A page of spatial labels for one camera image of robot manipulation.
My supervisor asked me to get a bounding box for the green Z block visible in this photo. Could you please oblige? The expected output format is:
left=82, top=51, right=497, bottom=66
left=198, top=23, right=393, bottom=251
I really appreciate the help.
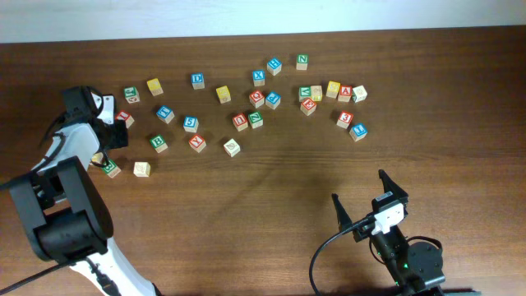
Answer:
left=248, top=111, right=264, bottom=129

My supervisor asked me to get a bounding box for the red Q block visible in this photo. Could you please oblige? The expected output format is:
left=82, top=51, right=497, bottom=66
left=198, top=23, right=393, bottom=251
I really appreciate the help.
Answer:
left=249, top=90, right=265, bottom=109

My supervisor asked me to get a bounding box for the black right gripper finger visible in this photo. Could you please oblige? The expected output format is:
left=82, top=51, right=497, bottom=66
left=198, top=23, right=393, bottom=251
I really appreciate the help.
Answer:
left=331, top=193, right=353, bottom=233
left=378, top=169, right=408, bottom=201

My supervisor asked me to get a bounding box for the blue 5 block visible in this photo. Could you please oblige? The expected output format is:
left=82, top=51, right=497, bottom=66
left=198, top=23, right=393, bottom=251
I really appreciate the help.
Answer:
left=183, top=116, right=199, bottom=133

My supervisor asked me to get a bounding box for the red Y block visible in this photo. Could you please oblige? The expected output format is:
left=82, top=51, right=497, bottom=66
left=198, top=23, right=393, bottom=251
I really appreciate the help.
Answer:
left=188, top=134, right=206, bottom=153

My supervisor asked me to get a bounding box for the green E block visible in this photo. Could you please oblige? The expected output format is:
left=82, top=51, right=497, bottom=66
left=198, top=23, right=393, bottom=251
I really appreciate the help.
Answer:
left=102, top=160, right=121, bottom=178

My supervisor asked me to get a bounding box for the black left camera cable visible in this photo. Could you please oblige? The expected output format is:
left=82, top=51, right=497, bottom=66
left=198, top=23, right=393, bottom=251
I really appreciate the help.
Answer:
left=0, top=114, right=110, bottom=296

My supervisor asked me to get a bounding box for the red U block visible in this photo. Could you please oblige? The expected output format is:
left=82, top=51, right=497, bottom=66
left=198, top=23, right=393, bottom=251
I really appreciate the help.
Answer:
left=233, top=113, right=248, bottom=132

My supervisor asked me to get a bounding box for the plain picture block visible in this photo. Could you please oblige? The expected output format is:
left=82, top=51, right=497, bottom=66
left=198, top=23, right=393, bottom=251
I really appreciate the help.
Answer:
left=133, top=162, right=151, bottom=178

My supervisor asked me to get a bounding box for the plain block yellow side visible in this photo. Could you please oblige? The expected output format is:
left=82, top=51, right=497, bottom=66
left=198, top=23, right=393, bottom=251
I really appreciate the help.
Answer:
left=310, top=86, right=323, bottom=102

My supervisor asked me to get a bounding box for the green block with picture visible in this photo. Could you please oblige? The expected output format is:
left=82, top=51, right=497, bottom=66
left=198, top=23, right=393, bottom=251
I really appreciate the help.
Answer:
left=123, top=86, right=140, bottom=104

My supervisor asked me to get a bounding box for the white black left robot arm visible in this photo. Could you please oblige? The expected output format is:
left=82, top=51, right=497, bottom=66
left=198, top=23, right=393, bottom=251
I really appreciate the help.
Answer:
left=1, top=86, right=160, bottom=295

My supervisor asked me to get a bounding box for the blue T block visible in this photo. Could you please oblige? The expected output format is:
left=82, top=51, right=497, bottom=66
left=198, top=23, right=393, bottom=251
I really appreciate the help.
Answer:
left=156, top=105, right=175, bottom=124

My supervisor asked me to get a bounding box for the blue P block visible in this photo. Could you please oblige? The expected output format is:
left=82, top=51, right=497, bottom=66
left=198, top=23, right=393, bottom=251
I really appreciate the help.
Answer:
left=265, top=91, right=281, bottom=109

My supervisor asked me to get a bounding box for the red A block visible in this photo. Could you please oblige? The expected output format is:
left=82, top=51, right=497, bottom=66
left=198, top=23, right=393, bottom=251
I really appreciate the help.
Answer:
left=337, top=86, right=353, bottom=102

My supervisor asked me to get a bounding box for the plain block green side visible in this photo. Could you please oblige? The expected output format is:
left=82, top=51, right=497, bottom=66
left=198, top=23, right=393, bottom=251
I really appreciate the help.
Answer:
left=352, top=86, right=367, bottom=103

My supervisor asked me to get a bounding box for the yellow top block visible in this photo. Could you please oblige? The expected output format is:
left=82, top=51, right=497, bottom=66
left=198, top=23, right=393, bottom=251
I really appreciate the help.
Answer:
left=147, top=78, right=164, bottom=96

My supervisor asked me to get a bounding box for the yellow W block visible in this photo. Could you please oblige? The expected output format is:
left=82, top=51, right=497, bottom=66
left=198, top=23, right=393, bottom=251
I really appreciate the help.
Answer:
left=91, top=152, right=104, bottom=165

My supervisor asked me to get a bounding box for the plain leaf block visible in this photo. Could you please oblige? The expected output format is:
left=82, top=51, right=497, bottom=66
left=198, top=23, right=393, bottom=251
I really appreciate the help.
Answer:
left=224, top=138, right=241, bottom=157

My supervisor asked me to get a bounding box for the blue X block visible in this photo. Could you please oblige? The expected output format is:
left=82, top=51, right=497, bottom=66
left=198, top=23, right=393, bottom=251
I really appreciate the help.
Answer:
left=252, top=70, right=265, bottom=86

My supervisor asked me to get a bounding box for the red E block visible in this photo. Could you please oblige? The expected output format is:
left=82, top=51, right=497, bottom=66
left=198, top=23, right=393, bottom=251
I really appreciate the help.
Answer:
left=300, top=98, right=317, bottom=116

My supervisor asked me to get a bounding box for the blue J block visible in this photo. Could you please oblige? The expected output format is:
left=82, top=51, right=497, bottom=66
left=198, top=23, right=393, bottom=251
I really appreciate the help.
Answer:
left=349, top=123, right=367, bottom=141

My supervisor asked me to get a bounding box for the red 3 block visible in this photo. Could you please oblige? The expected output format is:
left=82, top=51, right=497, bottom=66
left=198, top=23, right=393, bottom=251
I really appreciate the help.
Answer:
left=336, top=111, right=353, bottom=129

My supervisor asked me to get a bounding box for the green N block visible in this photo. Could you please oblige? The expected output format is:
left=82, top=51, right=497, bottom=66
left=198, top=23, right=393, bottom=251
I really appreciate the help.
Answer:
left=296, top=54, right=309, bottom=71

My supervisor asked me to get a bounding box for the yellow S block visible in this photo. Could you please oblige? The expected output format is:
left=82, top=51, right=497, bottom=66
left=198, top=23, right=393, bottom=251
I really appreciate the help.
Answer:
left=216, top=86, right=231, bottom=104

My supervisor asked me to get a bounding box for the green V block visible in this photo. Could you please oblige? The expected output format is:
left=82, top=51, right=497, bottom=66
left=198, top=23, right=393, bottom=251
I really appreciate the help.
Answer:
left=298, top=86, right=311, bottom=102

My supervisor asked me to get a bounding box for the red I block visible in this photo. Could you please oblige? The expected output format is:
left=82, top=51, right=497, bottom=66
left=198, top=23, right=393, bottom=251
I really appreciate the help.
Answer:
left=115, top=110, right=135, bottom=128

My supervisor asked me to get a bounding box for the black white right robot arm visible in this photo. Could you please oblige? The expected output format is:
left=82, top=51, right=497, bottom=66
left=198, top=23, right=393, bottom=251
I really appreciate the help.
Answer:
left=331, top=169, right=445, bottom=295

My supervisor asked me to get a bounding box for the blue D block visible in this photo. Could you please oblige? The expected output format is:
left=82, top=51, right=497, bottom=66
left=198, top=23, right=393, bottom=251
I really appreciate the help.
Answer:
left=191, top=72, right=205, bottom=90

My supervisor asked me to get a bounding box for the green B block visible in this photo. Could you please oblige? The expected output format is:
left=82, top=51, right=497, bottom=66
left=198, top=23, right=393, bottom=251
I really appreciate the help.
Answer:
left=150, top=135, right=168, bottom=153

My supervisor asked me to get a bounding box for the blue H block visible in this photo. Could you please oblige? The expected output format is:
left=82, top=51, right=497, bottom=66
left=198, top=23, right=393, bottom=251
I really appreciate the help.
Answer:
left=267, top=58, right=283, bottom=76

